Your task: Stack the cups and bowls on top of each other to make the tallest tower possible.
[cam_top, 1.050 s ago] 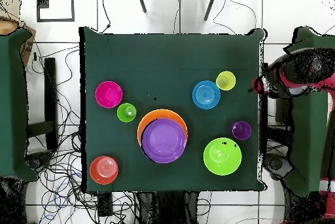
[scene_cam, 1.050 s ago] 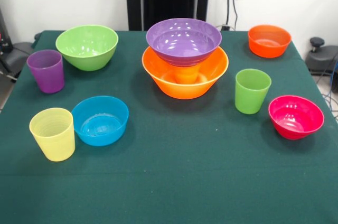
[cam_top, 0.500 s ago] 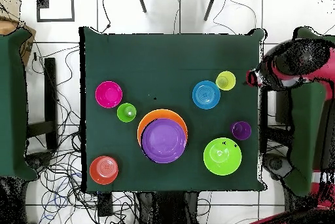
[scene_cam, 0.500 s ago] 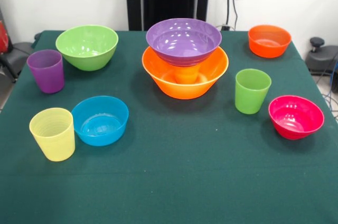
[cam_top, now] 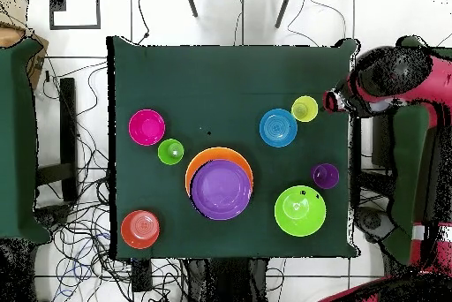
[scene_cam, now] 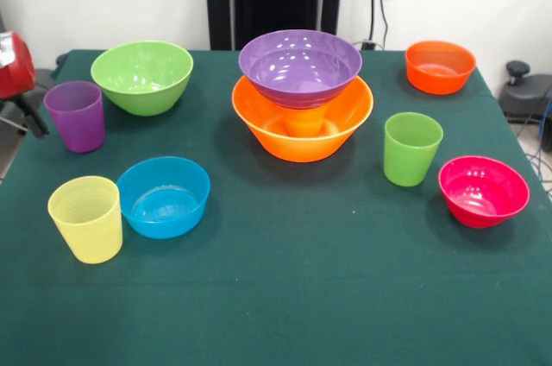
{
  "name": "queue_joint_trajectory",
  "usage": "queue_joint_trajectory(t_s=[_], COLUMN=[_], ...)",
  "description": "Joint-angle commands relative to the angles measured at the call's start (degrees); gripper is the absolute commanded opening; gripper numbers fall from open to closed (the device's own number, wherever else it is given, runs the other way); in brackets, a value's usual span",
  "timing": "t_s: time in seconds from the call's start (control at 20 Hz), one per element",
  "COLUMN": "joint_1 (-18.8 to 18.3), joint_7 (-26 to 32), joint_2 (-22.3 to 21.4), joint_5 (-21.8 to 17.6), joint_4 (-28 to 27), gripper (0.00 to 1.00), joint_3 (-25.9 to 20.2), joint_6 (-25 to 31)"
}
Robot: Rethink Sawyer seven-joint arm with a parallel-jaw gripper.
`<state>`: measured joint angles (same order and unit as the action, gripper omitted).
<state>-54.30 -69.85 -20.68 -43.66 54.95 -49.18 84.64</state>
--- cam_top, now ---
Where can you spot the large yellow-orange bowl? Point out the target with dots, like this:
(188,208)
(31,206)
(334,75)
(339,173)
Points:
(212,153)

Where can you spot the purple bowl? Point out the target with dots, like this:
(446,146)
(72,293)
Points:
(220,189)

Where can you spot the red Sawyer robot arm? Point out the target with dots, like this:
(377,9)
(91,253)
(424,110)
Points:
(395,69)

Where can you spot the yellow cup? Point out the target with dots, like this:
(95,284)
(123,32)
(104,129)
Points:
(304,108)

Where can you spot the dark green tablecloth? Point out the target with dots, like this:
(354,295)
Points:
(300,76)

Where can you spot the blue bowl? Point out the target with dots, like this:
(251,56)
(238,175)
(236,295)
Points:
(278,128)

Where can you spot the black box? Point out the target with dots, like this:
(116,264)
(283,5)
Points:
(383,139)

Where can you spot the purple cup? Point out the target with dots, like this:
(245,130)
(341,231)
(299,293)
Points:
(326,176)

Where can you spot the green side table cloth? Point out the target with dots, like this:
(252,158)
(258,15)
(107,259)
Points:
(409,160)
(17,139)

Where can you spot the green bowl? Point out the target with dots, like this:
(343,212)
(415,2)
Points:
(300,212)

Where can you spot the dark grey stand base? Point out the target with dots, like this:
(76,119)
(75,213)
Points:
(372,221)
(53,214)

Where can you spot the green cup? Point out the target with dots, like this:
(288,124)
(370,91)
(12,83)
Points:
(170,152)

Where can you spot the pink bowl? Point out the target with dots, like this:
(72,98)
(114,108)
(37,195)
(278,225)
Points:
(146,127)

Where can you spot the red-orange bowl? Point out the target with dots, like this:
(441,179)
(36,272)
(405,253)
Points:
(139,229)

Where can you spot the black power strip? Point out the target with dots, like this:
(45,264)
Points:
(142,275)

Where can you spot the black floor beam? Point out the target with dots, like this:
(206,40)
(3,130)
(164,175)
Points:
(67,122)

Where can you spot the cardboard box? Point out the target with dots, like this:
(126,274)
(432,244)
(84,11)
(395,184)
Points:
(10,35)

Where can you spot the black camera tripod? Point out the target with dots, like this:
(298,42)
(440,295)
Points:
(191,2)

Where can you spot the black rectangular frame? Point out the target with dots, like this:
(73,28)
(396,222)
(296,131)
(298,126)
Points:
(75,27)

